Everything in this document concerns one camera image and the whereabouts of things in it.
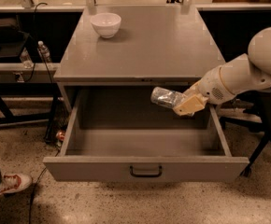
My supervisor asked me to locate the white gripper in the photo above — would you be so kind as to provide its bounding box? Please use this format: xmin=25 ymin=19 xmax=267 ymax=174
xmin=173 ymin=66 xmax=235 ymax=116

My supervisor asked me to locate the silver redbull can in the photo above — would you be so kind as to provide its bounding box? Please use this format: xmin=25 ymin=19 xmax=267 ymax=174
xmin=150 ymin=87 xmax=186 ymax=109

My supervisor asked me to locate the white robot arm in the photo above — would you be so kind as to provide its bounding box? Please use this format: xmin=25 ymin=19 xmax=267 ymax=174
xmin=173 ymin=27 xmax=271 ymax=116

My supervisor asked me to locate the open grey top drawer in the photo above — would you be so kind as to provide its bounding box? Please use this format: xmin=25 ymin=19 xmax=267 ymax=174
xmin=44 ymin=87 xmax=249 ymax=182

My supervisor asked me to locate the red can on floor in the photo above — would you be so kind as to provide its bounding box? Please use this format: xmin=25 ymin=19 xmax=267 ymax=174
xmin=56 ymin=130 xmax=65 ymax=142

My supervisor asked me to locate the grey cabinet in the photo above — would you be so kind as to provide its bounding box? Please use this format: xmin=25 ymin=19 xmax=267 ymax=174
xmin=54 ymin=5 xmax=224 ymax=109

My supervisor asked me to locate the black office chair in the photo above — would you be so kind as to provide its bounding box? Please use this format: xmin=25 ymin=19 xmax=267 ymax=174
xmin=220 ymin=89 xmax=271 ymax=177

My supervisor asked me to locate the white ceramic bowl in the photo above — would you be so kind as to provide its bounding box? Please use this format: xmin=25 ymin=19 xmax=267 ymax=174
xmin=90 ymin=13 xmax=121 ymax=38

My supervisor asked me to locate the clear water bottle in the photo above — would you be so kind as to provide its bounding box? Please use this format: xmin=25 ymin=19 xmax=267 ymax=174
xmin=20 ymin=48 xmax=34 ymax=69
xmin=38 ymin=41 xmax=53 ymax=68

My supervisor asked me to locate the white red sneaker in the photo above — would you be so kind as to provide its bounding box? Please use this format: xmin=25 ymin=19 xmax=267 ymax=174
xmin=0 ymin=174 xmax=33 ymax=196

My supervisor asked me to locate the black drawer handle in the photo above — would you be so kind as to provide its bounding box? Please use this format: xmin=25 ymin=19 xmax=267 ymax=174
xmin=129 ymin=165 xmax=163 ymax=178

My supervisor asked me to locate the black floor cable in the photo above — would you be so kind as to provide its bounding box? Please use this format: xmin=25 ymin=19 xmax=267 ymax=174
xmin=27 ymin=149 xmax=61 ymax=224

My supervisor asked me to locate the black hanging cable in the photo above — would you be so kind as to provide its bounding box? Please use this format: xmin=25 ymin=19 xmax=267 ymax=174
xmin=22 ymin=2 xmax=56 ymax=84

